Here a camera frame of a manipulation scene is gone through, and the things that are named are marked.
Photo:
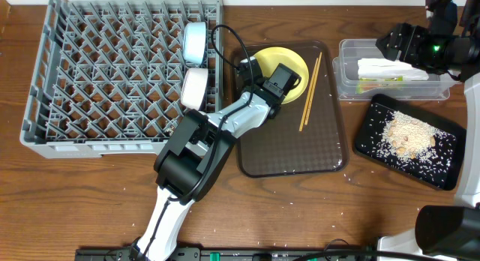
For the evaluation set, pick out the light blue bowl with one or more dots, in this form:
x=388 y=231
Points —
x=194 y=43

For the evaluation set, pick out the wooden chopstick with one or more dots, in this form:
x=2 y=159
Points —
x=310 y=89

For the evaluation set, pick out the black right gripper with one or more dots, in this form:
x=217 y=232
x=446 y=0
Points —
x=416 y=35

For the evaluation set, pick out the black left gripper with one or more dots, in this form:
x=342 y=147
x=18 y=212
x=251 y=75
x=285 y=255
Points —
x=273 y=109

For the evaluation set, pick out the grey plastic dishwasher rack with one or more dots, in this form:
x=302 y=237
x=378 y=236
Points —
x=109 y=73

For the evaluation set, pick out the rice and food scraps pile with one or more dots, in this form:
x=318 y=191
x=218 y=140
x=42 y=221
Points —
x=409 y=138

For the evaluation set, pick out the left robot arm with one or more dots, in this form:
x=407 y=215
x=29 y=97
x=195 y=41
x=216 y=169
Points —
x=191 y=161

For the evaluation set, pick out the dark brown serving tray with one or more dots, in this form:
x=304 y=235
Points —
x=277 y=148

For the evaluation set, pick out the black waste tray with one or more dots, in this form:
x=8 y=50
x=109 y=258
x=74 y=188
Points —
x=441 y=171

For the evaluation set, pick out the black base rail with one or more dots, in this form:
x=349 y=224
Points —
x=194 y=254

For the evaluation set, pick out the yellow plastic plate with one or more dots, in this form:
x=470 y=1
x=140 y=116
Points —
x=269 y=58

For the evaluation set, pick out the green snack wrapper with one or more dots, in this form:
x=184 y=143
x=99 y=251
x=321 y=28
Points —
x=367 y=84

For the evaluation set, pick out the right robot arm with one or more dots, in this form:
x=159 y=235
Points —
x=446 y=232

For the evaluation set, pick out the clear plastic waste bin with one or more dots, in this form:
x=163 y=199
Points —
x=436 y=88

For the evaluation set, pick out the white pink bowl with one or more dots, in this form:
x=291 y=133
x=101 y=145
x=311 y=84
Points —
x=194 y=88

